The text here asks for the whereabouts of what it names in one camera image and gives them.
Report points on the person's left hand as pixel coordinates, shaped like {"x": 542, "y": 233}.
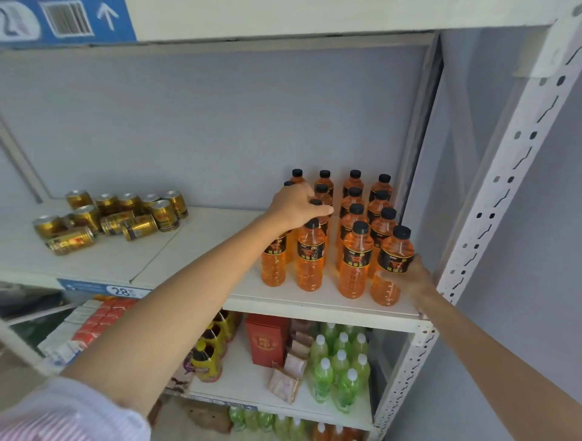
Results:
{"x": 291, "y": 206}

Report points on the person's right hand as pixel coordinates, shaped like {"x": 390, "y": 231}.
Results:
{"x": 420, "y": 284}

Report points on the person's right thumb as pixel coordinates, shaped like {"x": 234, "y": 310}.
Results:
{"x": 390, "y": 282}

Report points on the person's left thumb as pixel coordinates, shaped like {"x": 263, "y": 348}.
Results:
{"x": 323, "y": 211}

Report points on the orange drink bottle black cap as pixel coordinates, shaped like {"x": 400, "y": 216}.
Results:
{"x": 315, "y": 201}
{"x": 395, "y": 247}

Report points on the person's left forearm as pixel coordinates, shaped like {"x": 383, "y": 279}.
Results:
{"x": 182, "y": 309}

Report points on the person's right forearm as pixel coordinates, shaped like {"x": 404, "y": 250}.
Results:
{"x": 495, "y": 377}

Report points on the group of orange bottles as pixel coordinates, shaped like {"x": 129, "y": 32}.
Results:
{"x": 355, "y": 259}

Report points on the group of green bottles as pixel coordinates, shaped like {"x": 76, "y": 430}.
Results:
{"x": 341, "y": 363}

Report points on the red gift box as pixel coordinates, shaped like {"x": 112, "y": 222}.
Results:
{"x": 266, "y": 340}

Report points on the row of brown packets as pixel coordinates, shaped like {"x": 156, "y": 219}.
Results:
{"x": 286, "y": 384}

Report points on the dark bottle yellow label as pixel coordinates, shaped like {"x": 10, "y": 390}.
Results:
{"x": 226, "y": 322}
{"x": 207, "y": 363}
{"x": 214, "y": 338}

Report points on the white metal shelving rack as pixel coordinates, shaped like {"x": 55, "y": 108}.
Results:
{"x": 500, "y": 181}

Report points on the small orange juice bottle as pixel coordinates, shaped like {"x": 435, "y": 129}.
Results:
{"x": 341, "y": 434}
{"x": 321, "y": 432}

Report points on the row of pale green bottles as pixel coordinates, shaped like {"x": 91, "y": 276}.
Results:
{"x": 266, "y": 422}

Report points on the pile of gold cans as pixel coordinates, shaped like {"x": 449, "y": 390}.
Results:
{"x": 113, "y": 218}

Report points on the brown cardboard box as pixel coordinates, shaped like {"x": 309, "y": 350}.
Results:
{"x": 211, "y": 415}

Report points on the blue white price label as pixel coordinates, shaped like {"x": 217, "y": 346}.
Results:
{"x": 104, "y": 288}

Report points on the stack of red white packets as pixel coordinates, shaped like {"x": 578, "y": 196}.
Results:
{"x": 86, "y": 327}

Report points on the striped white shirt sleeve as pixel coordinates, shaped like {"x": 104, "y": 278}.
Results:
{"x": 68, "y": 413}

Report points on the blue cardboard box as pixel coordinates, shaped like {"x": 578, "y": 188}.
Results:
{"x": 27, "y": 22}

